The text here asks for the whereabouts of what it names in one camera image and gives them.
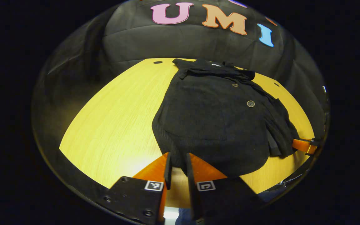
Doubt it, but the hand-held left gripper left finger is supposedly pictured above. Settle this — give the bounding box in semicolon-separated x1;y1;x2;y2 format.
103;152;172;225

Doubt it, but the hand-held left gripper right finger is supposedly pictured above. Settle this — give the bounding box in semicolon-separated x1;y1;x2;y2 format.
185;152;265;222

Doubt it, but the black buttoned shirt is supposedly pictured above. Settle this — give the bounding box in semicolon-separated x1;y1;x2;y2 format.
152;58;300;178

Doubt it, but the black backdrop cloth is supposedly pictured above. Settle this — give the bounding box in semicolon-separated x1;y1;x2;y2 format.
32;0;330;150

